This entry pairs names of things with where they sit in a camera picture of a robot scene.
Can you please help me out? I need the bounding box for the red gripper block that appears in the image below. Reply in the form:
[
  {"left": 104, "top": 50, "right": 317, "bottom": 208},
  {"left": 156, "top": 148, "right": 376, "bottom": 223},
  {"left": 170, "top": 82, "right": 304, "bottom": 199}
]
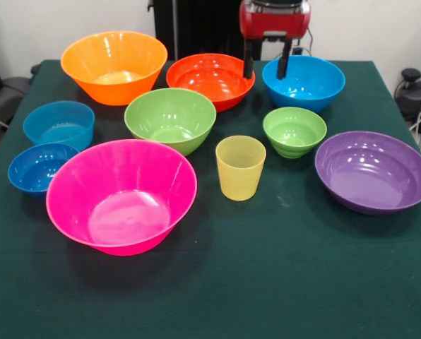
[{"left": 239, "top": 1, "right": 312, "bottom": 81}]

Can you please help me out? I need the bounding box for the red plastic bowl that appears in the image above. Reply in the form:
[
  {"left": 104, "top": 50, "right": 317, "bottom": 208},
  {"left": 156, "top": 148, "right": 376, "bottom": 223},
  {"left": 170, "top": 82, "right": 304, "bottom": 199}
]
[{"left": 165, "top": 52, "right": 256, "bottom": 113}]

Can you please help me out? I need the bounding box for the yellow plastic cup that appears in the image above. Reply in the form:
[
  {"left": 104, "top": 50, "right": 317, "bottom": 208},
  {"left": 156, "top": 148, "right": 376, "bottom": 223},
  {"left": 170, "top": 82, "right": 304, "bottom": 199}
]
[{"left": 215, "top": 135, "right": 267, "bottom": 203}]

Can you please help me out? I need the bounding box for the bright blue plastic bowl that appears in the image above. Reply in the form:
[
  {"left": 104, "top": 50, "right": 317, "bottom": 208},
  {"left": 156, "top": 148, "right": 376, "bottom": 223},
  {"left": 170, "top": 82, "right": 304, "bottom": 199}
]
[{"left": 261, "top": 55, "right": 346, "bottom": 114}]

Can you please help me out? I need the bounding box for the small green ribbed bowl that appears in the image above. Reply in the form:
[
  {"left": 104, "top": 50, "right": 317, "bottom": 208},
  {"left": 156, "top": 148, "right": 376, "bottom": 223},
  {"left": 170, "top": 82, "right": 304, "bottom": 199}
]
[{"left": 262, "top": 107, "right": 328, "bottom": 160}]

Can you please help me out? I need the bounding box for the large green plastic bowl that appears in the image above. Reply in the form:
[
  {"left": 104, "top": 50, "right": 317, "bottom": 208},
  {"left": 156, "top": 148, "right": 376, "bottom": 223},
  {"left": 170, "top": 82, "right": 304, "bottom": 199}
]
[{"left": 124, "top": 87, "right": 218, "bottom": 157}]

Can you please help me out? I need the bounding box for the purple plastic bowl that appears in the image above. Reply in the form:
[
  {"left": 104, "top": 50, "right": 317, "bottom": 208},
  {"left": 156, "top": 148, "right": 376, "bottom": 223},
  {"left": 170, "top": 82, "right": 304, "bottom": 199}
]
[{"left": 314, "top": 130, "right": 421, "bottom": 216}]

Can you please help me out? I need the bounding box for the orange plastic bowl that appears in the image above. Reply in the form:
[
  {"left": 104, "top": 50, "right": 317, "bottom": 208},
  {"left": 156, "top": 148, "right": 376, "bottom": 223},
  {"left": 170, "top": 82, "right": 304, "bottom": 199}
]
[{"left": 60, "top": 30, "right": 169, "bottom": 107}]

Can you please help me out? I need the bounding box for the pink plastic bowl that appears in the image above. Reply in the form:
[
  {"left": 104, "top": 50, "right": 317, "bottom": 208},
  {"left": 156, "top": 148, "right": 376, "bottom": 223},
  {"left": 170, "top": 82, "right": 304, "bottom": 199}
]
[{"left": 45, "top": 138, "right": 198, "bottom": 257}]

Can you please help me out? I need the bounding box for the dark green table cloth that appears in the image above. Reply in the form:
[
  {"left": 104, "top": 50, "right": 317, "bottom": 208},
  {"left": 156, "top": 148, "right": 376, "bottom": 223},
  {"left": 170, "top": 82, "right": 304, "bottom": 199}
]
[{"left": 0, "top": 59, "right": 421, "bottom": 339}]

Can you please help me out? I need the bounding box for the translucent teal plastic bowl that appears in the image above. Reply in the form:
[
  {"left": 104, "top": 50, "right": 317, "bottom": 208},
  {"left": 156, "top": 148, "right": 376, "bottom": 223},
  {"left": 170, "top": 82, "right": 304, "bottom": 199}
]
[{"left": 22, "top": 100, "right": 96, "bottom": 152}]

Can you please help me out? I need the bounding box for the small dark blue bowl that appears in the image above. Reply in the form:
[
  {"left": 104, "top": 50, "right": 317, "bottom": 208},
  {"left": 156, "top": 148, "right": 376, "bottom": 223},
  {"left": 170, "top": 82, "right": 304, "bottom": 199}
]
[{"left": 7, "top": 142, "right": 80, "bottom": 201}]

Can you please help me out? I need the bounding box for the black pedestal foot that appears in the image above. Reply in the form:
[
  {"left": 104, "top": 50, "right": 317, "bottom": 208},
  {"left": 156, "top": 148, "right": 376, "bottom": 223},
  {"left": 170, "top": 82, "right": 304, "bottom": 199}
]
[
  {"left": 0, "top": 76, "right": 31, "bottom": 119},
  {"left": 393, "top": 68, "right": 421, "bottom": 119}
]

